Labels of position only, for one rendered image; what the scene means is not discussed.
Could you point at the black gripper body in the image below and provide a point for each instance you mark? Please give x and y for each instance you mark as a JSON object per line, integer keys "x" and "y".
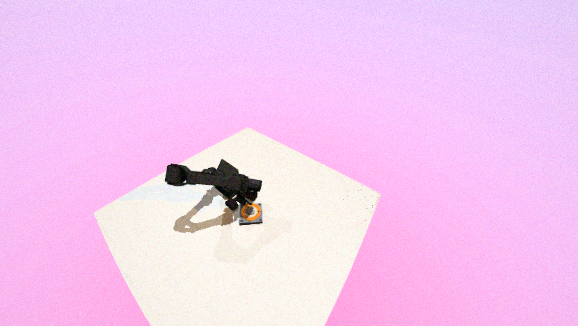
{"x": 232, "y": 203}

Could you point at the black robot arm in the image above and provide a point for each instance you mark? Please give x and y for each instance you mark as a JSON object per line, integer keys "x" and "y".
{"x": 177, "y": 174}

